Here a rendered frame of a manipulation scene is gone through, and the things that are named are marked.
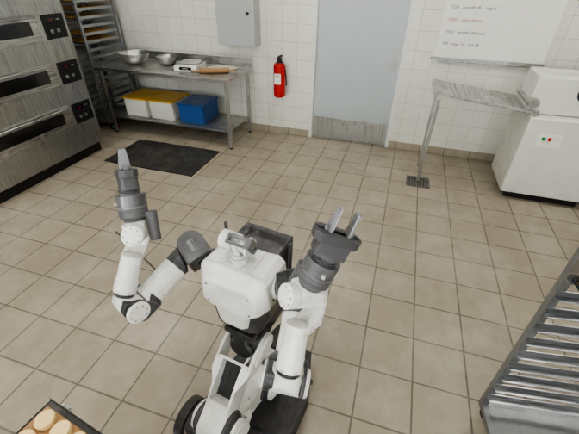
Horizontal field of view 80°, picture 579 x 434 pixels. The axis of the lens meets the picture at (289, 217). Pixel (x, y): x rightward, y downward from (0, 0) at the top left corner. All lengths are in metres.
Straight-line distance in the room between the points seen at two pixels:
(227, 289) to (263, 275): 0.13
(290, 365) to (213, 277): 0.40
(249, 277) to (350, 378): 1.25
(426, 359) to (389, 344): 0.23
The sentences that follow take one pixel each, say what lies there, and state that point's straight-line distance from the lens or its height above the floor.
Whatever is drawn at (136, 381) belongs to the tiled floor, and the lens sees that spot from 2.34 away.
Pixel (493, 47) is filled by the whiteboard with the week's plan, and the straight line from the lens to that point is 4.65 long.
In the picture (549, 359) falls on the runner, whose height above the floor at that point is 0.59.
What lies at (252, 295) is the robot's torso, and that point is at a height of 1.07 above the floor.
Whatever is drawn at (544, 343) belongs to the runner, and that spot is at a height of 0.68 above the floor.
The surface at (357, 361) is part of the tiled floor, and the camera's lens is 2.30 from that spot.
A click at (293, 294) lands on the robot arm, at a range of 0.86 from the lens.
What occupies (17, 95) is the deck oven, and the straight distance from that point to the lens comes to 4.38.
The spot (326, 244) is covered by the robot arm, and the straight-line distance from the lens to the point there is 0.81.
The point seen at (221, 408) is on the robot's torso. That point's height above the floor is 0.56.
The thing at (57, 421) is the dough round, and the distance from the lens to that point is 1.26.
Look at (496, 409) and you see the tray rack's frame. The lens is 2.22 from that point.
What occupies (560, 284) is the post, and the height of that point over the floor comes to 1.00.
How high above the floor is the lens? 1.91
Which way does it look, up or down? 35 degrees down
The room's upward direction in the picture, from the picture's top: 1 degrees clockwise
